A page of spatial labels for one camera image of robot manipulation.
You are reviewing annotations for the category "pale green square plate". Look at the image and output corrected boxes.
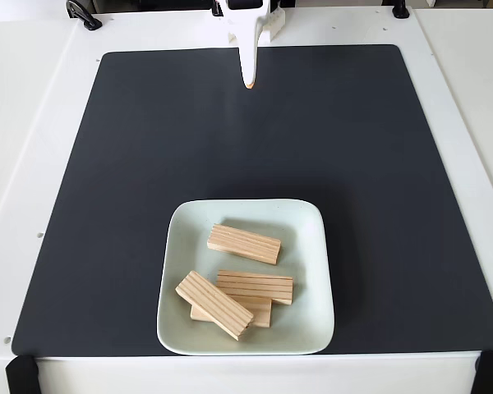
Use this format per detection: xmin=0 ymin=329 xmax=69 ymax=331
xmin=155 ymin=199 xmax=336 ymax=356

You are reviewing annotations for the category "black rubber mat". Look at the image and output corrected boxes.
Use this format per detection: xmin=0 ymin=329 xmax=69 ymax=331
xmin=11 ymin=44 xmax=493 ymax=357

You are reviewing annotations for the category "wooden block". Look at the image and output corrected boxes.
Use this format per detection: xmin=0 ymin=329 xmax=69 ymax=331
xmin=189 ymin=295 xmax=273 ymax=329
xmin=175 ymin=269 xmax=255 ymax=342
xmin=206 ymin=222 xmax=283 ymax=266
xmin=215 ymin=268 xmax=295 ymax=306

